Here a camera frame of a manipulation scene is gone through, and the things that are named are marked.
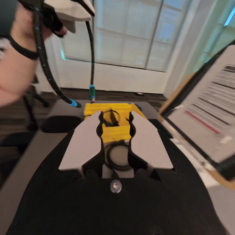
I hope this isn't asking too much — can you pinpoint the black table pad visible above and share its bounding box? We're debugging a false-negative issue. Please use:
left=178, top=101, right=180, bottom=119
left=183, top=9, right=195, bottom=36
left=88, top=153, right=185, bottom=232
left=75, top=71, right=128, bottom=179
left=147, top=119, right=174, bottom=141

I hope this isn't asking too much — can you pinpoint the white framed glass window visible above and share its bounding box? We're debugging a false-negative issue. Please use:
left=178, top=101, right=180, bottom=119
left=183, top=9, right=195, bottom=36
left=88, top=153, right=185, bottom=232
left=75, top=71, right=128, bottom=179
left=60, top=0, right=192, bottom=73

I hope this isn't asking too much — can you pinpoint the person's left hand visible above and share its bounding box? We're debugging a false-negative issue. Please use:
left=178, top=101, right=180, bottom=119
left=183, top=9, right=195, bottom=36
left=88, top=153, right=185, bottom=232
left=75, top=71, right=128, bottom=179
left=10, top=5, right=68, bottom=55

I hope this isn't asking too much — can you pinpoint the black mesh office chair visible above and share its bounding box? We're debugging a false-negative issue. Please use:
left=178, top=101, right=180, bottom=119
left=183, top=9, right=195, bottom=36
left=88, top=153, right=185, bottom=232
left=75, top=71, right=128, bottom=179
left=41, top=115, right=83, bottom=134

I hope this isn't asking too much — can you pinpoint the yellow plastic storage bin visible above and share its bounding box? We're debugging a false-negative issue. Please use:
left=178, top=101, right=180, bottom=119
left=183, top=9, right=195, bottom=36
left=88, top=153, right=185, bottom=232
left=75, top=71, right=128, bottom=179
left=84, top=102, right=147, bottom=143

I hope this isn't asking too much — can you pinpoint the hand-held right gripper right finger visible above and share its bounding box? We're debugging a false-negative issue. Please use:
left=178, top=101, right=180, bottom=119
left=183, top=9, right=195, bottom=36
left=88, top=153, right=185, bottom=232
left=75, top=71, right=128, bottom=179
left=128, top=111, right=174, bottom=178

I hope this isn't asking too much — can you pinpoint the thin black cable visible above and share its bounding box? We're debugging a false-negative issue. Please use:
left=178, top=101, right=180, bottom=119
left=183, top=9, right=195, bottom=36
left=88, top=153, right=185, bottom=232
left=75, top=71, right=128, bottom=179
left=104, top=140, right=133, bottom=172

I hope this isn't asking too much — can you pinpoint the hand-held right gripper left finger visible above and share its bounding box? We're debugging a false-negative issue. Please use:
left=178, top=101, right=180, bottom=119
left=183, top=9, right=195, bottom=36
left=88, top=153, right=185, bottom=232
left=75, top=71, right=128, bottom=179
left=58, top=111, right=105, bottom=178

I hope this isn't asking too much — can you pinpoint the instruction sign on white stand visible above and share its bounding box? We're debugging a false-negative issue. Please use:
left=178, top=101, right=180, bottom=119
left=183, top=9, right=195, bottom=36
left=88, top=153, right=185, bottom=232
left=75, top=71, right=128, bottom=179
left=158, top=39, right=235, bottom=190

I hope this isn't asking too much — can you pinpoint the green plug braided hdmi cable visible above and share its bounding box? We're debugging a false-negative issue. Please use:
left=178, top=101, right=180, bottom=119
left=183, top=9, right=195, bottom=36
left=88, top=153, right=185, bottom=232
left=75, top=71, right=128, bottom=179
left=32, top=4, right=96, bottom=109
left=102, top=109, right=120, bottom=127

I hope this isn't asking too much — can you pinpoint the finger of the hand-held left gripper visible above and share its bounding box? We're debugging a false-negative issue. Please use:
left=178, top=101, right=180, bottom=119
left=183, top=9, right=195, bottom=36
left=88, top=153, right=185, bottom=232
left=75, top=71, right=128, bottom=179
left=71, top=0, right=96, bottom=17
left=44, top=0, right=92, bottom=34

